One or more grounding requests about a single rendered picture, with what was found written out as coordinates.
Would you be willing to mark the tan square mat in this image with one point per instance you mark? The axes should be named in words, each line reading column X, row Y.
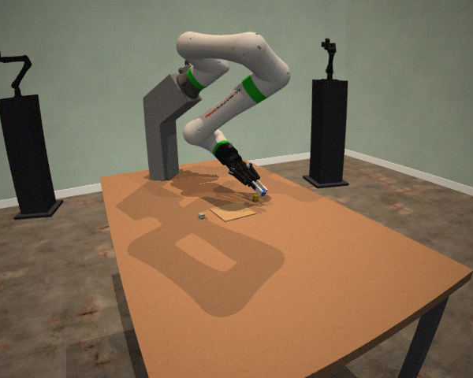
column 232, row 211

